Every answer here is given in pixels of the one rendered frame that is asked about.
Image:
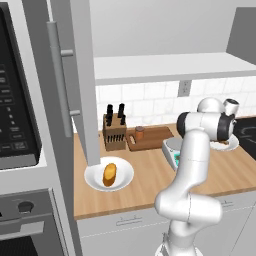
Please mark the white drawer front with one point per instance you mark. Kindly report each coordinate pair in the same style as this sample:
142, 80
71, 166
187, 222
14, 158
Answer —
241, 201
100, 223

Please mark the grey wall cabinet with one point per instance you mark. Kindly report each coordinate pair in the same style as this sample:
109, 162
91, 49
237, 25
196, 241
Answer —
166, 66

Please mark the white cupboard door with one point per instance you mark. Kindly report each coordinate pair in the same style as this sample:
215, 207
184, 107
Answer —
126, 243
245, 233

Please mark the wooden knife block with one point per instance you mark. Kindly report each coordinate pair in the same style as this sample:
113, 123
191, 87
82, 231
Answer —
114, 135

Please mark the black hob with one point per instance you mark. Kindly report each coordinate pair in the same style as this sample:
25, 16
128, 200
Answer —
247, 133

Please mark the golden bread roll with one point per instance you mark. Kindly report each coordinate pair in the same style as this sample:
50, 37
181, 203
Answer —
109, 174

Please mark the grey built-in oven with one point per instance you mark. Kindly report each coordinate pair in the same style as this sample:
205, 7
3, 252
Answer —
30, 233

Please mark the brown jar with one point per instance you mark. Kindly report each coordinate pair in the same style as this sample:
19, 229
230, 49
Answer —
139, 133

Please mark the grey wall socket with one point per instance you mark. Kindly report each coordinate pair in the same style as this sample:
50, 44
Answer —
184, 88

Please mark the wooden cutting board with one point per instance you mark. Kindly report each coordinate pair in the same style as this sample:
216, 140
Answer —
153, 138

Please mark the black oven knob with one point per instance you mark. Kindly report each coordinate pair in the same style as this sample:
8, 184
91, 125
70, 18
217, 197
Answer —
25, 206

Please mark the black microwave oven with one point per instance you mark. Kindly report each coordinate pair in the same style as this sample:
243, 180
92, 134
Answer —
15, 100

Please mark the white plate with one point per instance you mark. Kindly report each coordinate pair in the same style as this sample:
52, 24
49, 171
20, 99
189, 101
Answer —
230, 145
123, 175

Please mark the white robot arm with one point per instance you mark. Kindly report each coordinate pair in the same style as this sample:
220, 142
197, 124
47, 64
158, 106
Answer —
190, 166

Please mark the grey cabinet door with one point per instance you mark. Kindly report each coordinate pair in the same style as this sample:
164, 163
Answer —
81, 83
243, 36

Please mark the brown croissant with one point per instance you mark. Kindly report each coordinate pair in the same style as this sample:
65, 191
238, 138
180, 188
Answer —
224, 142

